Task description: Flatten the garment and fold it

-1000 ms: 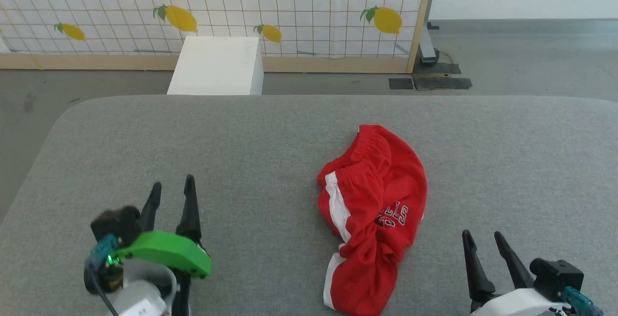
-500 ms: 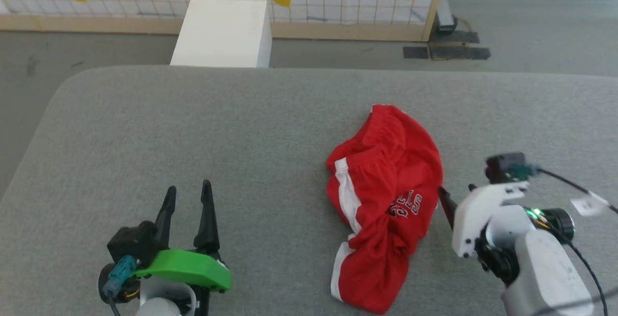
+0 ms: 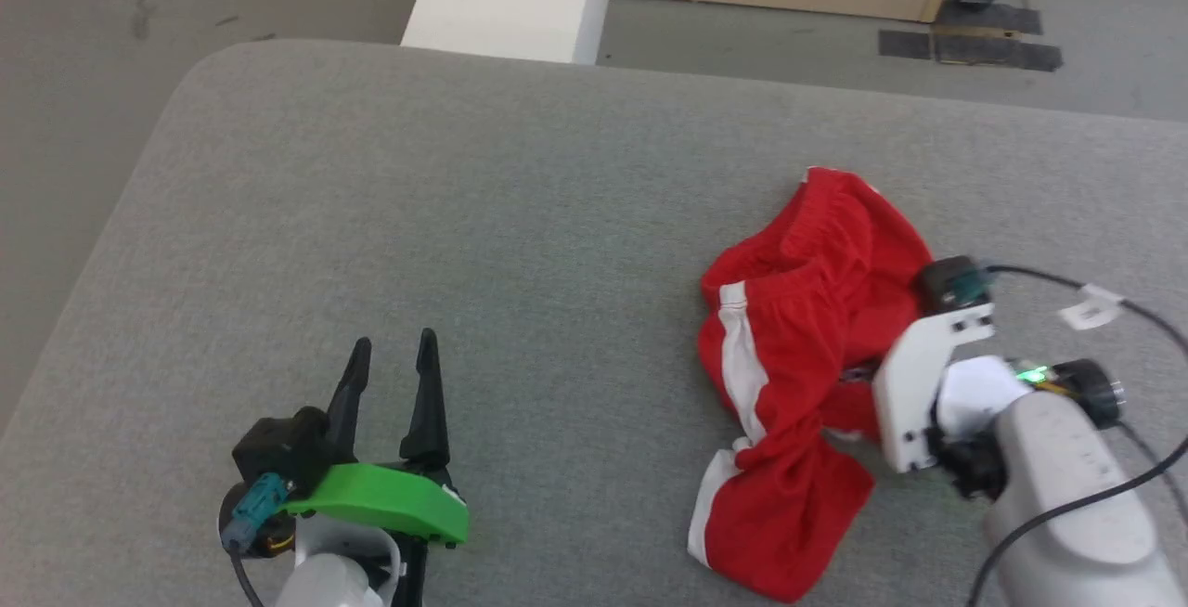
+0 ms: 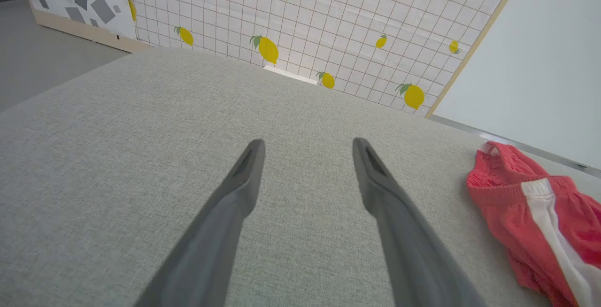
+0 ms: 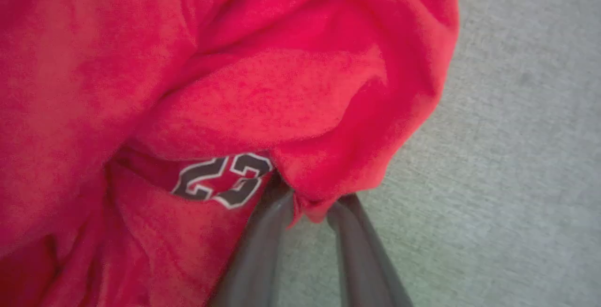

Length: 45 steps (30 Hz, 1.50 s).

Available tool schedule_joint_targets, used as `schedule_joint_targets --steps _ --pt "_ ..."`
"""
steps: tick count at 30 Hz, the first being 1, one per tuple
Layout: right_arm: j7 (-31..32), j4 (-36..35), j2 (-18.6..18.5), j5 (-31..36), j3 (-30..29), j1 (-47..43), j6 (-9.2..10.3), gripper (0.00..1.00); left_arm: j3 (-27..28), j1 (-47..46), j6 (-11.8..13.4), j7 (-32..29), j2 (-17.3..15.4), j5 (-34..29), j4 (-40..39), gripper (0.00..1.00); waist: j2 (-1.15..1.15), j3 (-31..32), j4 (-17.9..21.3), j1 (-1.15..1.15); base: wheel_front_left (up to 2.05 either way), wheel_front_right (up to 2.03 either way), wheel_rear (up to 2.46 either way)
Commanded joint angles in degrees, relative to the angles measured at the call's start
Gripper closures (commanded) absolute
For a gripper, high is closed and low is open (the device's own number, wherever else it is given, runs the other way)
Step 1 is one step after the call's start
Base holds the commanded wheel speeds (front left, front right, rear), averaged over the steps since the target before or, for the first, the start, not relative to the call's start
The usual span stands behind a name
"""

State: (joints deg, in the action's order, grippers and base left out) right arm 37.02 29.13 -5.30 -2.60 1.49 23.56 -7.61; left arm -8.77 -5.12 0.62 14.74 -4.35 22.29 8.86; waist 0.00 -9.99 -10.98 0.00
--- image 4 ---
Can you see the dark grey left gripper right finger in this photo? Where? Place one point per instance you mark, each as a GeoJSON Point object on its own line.
{"type": "Point", "coordinates": [404, 236]}

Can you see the red shorts with white stripe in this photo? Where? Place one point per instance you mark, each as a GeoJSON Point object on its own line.
{"type": "Point", "coordinates": [502, 203]}

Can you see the lemon print partition panel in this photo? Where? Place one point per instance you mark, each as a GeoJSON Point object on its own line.
{"type": "Point", "coordinates": [328, 16]}

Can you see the silver metal floor strip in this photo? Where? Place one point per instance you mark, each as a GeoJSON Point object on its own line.
{"type": "Point", "coordinates": [516, 145]}

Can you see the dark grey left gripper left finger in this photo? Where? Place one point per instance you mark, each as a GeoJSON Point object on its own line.
{"type": "Point", "coordinates": [213, 232]}

